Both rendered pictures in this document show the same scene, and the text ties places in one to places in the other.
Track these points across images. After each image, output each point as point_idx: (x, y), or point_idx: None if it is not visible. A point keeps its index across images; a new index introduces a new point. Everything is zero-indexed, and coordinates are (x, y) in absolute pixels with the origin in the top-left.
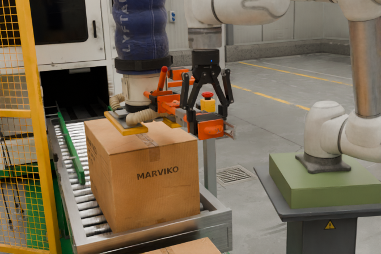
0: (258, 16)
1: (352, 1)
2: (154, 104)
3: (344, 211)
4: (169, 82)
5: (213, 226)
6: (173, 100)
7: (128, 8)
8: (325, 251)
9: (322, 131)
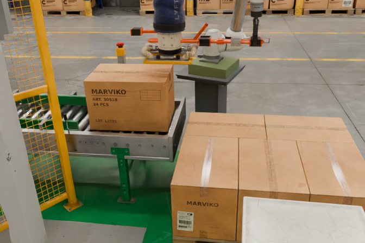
0: None
1: None
2: (204, 43)
3: (237, 73)
4: None
5: (184, 108)
6: (211, 38)
7: None
8: (221, 97)
9: None
